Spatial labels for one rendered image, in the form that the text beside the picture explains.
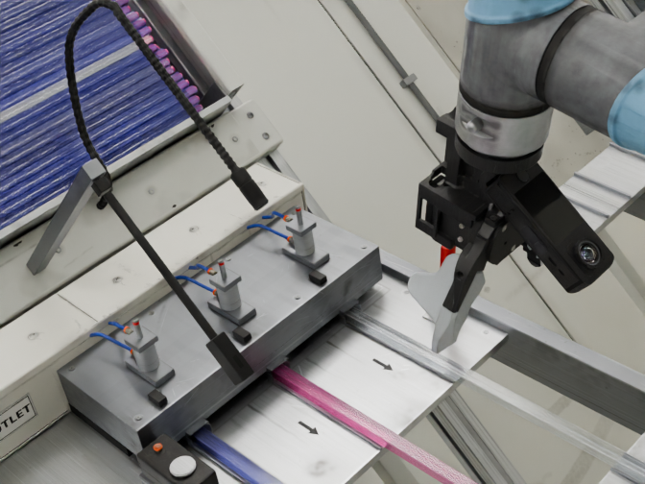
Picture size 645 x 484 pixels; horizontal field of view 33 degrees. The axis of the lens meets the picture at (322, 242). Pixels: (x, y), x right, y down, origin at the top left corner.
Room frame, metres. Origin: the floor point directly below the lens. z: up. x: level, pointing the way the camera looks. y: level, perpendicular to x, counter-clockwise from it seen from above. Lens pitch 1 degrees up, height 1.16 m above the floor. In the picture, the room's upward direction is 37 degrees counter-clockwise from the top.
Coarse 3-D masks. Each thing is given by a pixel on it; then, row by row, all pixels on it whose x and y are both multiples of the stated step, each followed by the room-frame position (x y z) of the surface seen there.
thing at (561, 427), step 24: (360, 312) 1.17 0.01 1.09; (384, 336) 1.14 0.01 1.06; (408, 336) 1.13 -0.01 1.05; (432, 360) 1.10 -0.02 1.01; (480, 384) 1.07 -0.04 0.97; (528, 408) 1.03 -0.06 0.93; (552, 432) 1.02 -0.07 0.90; (576, 432) 1.00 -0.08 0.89; (600, 456) 0.99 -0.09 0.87; (624, 456) 0.97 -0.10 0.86
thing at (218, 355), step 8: (216, 336) 0.92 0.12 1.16; (224, 336) 0.92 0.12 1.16; (208, 344) 0.93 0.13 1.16; (216, 344) 0.92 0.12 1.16; (224, 344) 0.92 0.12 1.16; (232, 344) 0.92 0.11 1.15; (216, 352) 0.93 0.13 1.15; (224, 352) 0.92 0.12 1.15; (232, 352) 0.92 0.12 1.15; (224, 360) 0.92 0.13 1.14; (232, 360) 0.92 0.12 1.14; (240, 360) 0.92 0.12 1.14; (224, 368) 0.93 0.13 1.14; (232, 368) 0.92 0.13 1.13; (240, 368) 0.92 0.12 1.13; (248, 368) 0.92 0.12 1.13; (232, 376) 0.93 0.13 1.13; (240, 376) 0.92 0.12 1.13; (248, 376) 0.92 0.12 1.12
